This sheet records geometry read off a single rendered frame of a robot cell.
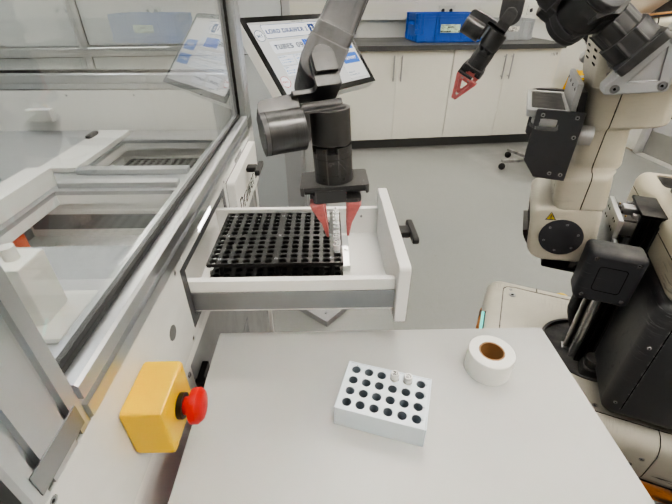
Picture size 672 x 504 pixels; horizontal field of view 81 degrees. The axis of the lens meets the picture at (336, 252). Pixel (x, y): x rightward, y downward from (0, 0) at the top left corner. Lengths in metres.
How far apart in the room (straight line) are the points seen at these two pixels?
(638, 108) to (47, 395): 1.13
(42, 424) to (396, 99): 3.66
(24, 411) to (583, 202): 1.11
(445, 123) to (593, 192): 3.00
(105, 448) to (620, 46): 0.96
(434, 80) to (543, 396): 3.43
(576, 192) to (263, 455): 0.92
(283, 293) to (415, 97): 3.38
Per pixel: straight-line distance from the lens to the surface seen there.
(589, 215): 1.17
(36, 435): 0.38
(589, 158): 1.16
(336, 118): 0.55
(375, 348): 0.69
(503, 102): 4.24
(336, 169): 0.57
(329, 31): 0.62
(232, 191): 0.88
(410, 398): 0.59
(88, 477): 0.46
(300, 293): 0.62
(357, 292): 0.62
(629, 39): 0.92
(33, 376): 0.37
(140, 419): 0.47
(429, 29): 3.98
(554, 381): 0.73
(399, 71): 3.80
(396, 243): 0.64
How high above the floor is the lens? 1.26
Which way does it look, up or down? 33 degrees down
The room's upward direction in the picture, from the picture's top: straight up
